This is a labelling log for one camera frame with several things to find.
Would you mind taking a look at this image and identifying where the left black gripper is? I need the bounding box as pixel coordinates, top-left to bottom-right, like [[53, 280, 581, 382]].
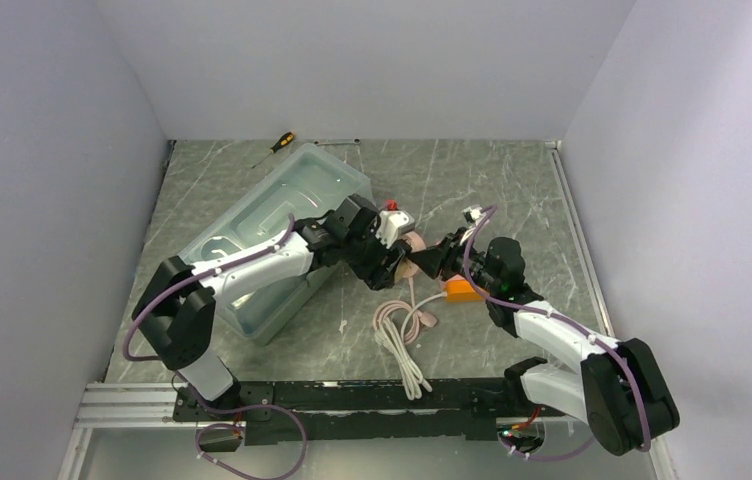
[[342, 220, 405, 290]]

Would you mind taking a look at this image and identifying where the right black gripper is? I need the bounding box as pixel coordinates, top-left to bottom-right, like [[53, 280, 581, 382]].
[[409, 227, 500, 295]]

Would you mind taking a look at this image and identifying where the round pink power socket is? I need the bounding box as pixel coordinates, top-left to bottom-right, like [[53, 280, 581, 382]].
[[403, 231, 426, 252]]

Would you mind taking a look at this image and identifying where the beige cube socket adapter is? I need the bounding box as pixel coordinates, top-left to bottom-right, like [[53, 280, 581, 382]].
[[394, 259, 419, 282]]

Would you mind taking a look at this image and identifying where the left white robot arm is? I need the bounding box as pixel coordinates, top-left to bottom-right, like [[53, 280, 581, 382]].
[[127, 194, 415, 420]]

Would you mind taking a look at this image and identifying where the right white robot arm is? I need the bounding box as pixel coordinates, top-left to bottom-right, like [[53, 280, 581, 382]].
[[409, 229, 680, 456]]

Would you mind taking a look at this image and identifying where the orange power strip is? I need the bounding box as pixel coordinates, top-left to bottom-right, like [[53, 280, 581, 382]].
[[442, 276, 484, 303]]

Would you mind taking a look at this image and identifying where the clear plastic storage box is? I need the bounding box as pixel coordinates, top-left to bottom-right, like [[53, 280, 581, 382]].
[[179, 145, 373, 346]]

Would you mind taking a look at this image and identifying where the small orange black screwdriver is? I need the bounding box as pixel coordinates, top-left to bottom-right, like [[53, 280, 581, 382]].
[[251, 131, 296, 169]]

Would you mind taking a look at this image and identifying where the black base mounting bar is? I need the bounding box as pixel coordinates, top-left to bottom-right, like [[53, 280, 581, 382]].
[[172, 377, 543, 446]]

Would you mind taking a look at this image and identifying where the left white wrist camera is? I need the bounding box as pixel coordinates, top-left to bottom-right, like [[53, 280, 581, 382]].
[[376, 199, 416, 247]]

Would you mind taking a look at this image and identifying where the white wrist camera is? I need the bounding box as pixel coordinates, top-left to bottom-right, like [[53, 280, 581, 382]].
[[462, 205, 490, 231], [376, 199, 416, 247]]

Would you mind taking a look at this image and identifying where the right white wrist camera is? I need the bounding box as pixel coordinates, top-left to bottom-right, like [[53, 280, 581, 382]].
[[462, 205, 490, 231]]

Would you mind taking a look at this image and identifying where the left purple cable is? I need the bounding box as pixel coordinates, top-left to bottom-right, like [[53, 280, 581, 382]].
[[122, 213, 298, 363]]

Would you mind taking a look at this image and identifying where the white coiled cable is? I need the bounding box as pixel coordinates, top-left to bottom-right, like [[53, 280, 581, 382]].
[[373, 291, 449, 401]]

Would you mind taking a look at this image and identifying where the aluminium frame rail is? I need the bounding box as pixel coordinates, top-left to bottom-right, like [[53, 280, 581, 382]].
[[57, 382, 182, 480]]

